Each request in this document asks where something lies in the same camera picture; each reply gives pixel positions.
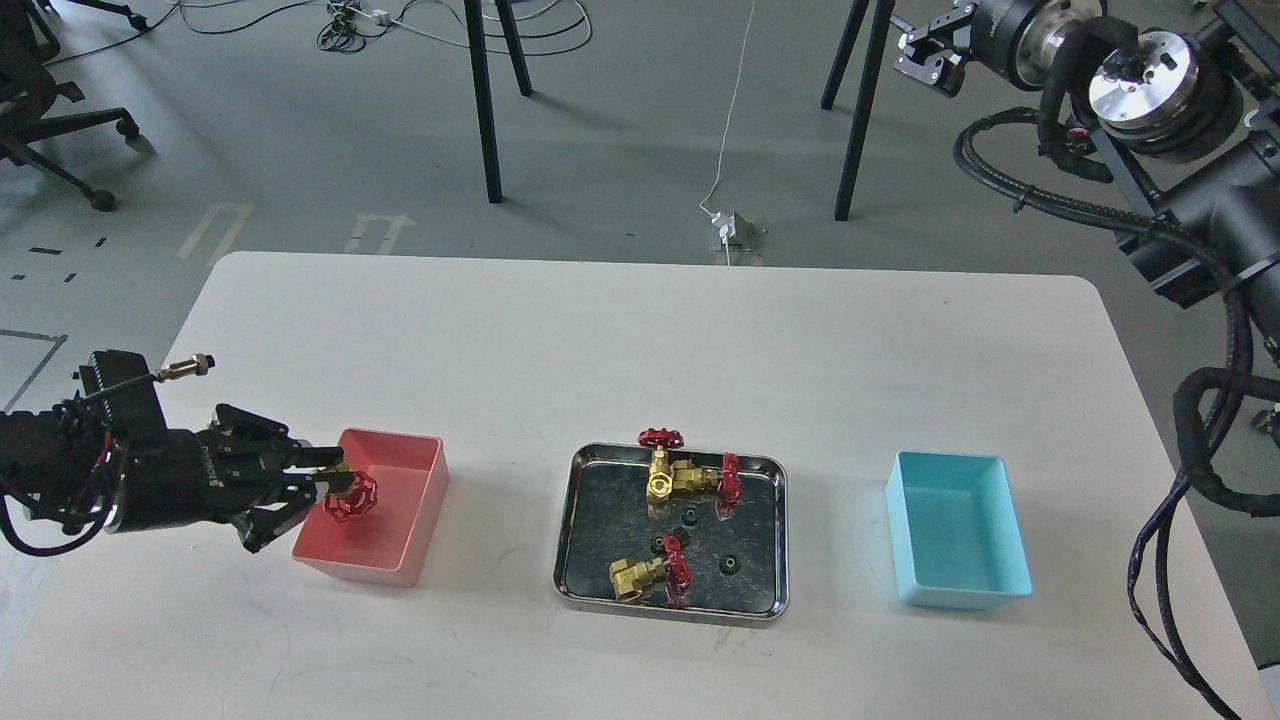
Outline pink plastic box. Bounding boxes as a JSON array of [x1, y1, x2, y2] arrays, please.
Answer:
[[291, 427, 451, 588]]

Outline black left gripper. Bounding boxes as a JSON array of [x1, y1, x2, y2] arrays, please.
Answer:
[[108, 404, 356, 553]]

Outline black stand legs left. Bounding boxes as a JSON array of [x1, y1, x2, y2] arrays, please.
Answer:
[[463, 1, 532, 204]]

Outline black stand legs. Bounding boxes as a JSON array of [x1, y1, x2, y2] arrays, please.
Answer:
[[820, 1, 896, 222], [463, 1, 532, 204]]

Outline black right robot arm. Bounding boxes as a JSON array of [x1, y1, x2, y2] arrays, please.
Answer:
[[887, 1, 1277, 719]]

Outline black cables on floor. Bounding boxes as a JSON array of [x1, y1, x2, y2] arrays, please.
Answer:
[[45, 0, 593, 56]]

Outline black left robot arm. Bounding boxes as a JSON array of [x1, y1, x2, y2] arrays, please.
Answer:
[[1, 350, 378, 557]]

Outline metal tray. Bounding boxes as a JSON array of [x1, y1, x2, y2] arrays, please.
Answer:
[[553, 443, 790, 626]]

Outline small black gear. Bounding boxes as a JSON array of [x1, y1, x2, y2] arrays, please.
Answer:
[[718, 553, 740, 577]]

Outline brass valve front red handle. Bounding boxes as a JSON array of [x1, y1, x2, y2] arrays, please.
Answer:
[[608, 533, 692, 603]]

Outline black stand legs right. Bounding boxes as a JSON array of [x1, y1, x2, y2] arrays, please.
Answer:
[[820, 1, 896, 222]]

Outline blue plastic box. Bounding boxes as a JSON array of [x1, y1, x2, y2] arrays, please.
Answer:
[[884, 450, 1034, 611]]

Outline white cable on floor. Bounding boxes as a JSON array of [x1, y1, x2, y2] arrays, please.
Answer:
[[699, 0, 758, 269]]

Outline black office chair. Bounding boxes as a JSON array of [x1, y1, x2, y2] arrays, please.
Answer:
[[1, 1, 140, 211]]

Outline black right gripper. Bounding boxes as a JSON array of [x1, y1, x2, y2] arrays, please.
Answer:
[[892, 1, 1050, 97]]

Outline brass valve upright red handle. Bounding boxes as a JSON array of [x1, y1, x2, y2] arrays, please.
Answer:
[[637, 428, 701, 506]]

